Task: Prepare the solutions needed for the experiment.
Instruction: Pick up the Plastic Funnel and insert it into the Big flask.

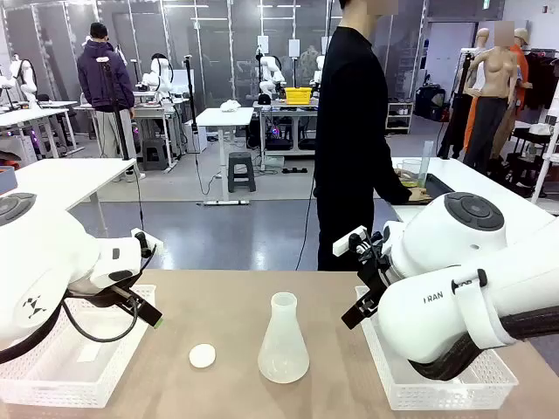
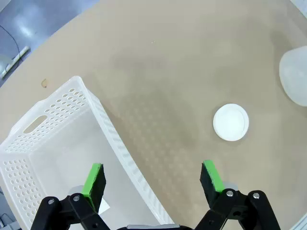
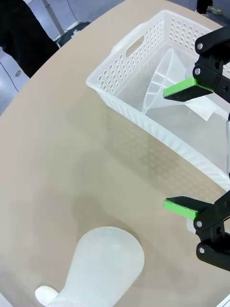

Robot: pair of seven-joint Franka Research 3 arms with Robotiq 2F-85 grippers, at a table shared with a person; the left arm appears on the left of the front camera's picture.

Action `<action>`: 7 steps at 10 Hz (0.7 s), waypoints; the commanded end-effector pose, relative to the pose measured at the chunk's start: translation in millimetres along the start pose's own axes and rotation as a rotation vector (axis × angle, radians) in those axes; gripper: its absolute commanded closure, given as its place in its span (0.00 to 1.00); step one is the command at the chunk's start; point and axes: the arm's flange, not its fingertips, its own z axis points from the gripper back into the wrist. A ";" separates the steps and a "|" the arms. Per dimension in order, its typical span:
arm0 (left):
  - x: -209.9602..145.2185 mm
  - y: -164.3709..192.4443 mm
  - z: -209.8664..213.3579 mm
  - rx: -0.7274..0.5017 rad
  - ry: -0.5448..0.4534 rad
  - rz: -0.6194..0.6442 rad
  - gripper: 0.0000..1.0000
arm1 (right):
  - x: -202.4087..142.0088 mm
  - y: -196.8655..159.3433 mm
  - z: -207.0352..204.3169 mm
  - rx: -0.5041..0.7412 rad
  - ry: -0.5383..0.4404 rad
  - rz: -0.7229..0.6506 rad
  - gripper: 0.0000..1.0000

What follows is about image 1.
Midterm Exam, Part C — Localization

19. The black camera tripod pole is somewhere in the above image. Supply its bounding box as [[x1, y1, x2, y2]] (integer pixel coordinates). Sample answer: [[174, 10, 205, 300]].
[[99, 58, 132, 161]]

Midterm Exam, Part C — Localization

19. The rack of black clothes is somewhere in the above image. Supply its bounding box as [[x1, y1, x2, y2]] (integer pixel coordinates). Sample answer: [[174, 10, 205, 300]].
[[523, 48, 559, 110]]

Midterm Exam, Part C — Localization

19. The black bag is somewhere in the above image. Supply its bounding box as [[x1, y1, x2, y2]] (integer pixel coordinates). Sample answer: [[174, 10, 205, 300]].
[[414, 85, 446, 122]]

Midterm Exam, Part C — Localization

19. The black flat tray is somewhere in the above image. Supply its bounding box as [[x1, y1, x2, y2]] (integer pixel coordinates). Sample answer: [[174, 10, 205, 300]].
[[395, 173, 456, 205]]

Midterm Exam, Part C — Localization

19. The white table with metal frame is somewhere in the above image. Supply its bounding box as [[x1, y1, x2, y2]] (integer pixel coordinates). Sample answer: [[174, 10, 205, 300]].
[[252, 100, 320, 172]]

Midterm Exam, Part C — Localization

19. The white shoe shelf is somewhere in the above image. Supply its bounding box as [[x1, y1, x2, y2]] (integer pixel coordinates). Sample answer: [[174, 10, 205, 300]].
[[386, 101, 415, 135]]

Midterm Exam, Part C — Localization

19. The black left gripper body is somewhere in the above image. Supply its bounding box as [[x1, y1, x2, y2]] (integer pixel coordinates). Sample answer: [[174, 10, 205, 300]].
[[69, 272, 145, 306]]

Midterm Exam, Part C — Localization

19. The white round flask cap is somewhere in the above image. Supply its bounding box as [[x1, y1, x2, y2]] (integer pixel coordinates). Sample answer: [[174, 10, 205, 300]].
[[189, 343, 217, 370]]

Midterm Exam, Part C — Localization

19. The person in black sweater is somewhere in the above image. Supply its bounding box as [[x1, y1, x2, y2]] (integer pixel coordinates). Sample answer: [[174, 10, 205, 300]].
[[313, 0, 416, 272]]

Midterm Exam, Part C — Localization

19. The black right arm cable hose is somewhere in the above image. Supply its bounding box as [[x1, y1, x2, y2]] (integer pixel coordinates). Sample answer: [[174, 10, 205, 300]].
[[408, 305, 559, 381]]

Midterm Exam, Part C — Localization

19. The beige bare mannequin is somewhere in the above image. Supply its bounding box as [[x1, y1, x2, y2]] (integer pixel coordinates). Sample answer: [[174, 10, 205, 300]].
[[462, 21, 523, 175]]

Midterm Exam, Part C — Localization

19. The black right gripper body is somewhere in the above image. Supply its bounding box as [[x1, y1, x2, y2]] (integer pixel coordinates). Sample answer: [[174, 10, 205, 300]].
[[357, 233, 392, 306]]

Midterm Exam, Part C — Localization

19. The person's right forearm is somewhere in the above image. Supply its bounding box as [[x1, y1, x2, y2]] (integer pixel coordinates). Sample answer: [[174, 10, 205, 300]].
[[370, 172, 414, 205]]

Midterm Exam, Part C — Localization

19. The white perforated plastic basket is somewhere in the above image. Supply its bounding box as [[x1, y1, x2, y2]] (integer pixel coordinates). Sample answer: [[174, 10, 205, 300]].
[[0, 284, 157, 409], [354, 285, 520, 411]]

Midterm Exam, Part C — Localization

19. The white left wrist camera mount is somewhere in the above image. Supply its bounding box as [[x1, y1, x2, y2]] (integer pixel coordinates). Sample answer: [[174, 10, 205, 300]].
[[130, 226, 165, 258]]

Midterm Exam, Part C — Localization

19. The white standing desk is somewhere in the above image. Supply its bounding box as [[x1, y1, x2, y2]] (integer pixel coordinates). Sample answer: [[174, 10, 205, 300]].
[[195, 106, 255, 206]]

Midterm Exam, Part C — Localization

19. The yellow plastic basket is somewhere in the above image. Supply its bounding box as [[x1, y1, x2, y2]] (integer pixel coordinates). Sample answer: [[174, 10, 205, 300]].
[[284, 86, 314, 106]]

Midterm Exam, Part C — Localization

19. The thin black stand pole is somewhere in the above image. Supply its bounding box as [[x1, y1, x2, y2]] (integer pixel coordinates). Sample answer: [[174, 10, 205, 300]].
[[183, 54, 200, 154]]

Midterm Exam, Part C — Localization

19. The low grey plastic stool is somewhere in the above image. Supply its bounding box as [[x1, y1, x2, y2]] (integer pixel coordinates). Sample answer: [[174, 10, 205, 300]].
[[141, 138, 170, 171]]

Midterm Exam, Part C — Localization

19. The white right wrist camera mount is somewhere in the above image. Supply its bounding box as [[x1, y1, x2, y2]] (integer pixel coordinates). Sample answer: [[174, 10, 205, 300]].
[[332, 225, 368, 258]]

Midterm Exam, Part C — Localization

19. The clear plastic graduated cylinder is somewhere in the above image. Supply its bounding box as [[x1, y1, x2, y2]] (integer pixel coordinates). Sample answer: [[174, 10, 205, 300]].
[[418, 140, 435, 188]]

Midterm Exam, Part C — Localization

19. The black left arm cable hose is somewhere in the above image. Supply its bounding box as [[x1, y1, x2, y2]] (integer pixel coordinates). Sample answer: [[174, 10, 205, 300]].
[[0, 300, 65, 366]]

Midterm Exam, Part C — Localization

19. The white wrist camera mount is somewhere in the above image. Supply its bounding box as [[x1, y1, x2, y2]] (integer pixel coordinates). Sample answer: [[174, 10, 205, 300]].
[[332, 225, 368, 258], [130, 226, 165, 258]]

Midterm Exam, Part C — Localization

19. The clear plastic measuring beaker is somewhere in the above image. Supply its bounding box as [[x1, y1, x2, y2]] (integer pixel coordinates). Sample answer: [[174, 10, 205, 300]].
[[400, 158, 423, 188]]

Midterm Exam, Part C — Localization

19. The translucent plastic conical flask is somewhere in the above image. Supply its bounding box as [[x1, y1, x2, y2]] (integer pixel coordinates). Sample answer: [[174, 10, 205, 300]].
[[257, 292, 311, 385]]

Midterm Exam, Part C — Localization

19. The tall grey plastic stool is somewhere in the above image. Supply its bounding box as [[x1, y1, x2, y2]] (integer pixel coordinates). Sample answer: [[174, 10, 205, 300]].
[[226, 151, 258, 194]]

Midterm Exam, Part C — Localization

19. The person in purple hoodie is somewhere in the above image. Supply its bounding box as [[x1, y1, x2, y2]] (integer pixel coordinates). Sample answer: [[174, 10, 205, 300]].
[[77, 22, 137, 159]]

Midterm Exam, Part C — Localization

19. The black tripod beside mannequins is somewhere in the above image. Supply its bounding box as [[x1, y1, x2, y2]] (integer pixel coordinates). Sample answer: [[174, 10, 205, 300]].
[[436, 50, 476, 161]]

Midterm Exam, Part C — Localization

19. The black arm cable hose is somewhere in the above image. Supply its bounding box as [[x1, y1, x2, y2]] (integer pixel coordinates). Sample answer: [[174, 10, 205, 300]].
[[0, 300, 65, 366], [408, 305, 559, 381]]

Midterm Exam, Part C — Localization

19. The mannequin in orange clothes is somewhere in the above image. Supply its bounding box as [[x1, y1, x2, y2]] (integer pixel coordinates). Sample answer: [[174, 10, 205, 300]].
[[513, 28, 535, 110]]

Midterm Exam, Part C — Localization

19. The white mannequin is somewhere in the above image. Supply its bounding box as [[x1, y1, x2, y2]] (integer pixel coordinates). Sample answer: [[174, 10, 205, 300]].
[[473, 28, 491, 95]]

